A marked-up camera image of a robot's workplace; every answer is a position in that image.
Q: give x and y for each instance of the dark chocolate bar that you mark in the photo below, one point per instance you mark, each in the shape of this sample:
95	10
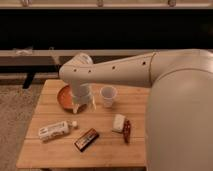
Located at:
86	139

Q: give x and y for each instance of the orange ceramic bowl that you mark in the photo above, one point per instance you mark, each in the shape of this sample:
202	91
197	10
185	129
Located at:
64	99

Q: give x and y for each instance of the brown snack packet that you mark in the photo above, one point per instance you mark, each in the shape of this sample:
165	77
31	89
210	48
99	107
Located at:
127	131

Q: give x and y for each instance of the long wooden bench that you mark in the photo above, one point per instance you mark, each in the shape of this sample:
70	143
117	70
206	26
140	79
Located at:
30	58

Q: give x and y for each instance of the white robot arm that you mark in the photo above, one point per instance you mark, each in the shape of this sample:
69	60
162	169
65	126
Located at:
179	112

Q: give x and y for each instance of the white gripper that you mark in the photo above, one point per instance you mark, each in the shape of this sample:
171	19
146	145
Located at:
82	94

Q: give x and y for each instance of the white plastic bottle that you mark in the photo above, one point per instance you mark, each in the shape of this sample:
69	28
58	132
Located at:
52	131

